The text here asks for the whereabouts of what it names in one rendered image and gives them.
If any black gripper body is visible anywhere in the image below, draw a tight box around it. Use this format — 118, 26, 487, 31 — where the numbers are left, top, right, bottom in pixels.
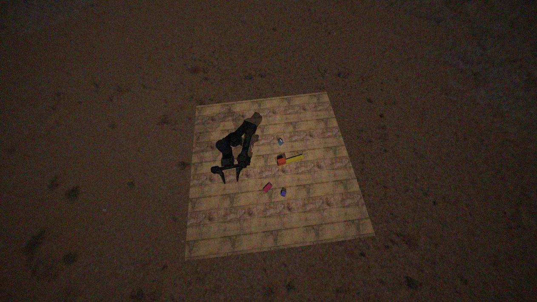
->
211, 154, 246, 174

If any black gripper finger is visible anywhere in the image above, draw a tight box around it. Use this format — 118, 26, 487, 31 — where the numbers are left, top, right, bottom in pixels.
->
216, 171, 225, 184
236, 167, 242, 182

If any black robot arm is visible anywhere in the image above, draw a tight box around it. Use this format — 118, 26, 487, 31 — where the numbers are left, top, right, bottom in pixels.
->
216, 121, 257, 166

